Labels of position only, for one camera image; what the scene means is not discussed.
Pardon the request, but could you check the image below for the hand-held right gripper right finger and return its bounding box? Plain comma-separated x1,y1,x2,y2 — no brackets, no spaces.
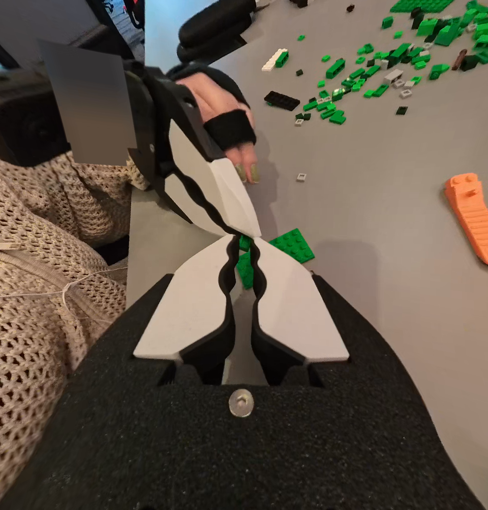
250,237,351,386

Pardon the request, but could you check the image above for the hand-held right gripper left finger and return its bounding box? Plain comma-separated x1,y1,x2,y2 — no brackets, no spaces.
133,234,238,386

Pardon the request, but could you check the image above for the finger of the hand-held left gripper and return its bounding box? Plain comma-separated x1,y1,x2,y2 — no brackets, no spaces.
168,119,262,239
163,171,229,237

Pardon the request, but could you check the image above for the green lego base plate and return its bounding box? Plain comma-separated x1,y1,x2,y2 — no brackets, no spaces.
235,228,315,290

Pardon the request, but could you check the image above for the black lego plate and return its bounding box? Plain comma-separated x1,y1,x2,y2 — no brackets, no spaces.
264,91,301,112

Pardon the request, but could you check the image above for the white lego plate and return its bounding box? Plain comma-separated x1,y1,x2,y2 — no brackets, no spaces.
262,49,289,73

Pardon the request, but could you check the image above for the pile of loose lego pieces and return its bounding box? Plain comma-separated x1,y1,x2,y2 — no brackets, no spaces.
294,0,488,127

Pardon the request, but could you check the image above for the orange lego brick separator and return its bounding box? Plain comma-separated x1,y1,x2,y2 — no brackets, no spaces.
444,172,488,267

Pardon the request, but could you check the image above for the long green studded lego plate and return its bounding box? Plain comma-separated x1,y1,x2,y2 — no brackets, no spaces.
389,0,461,14

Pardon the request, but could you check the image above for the person's left hand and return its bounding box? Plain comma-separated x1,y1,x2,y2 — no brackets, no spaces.
176,74,261,185

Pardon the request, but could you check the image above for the black padded object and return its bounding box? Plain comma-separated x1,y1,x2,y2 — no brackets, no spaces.
176,0,257,63

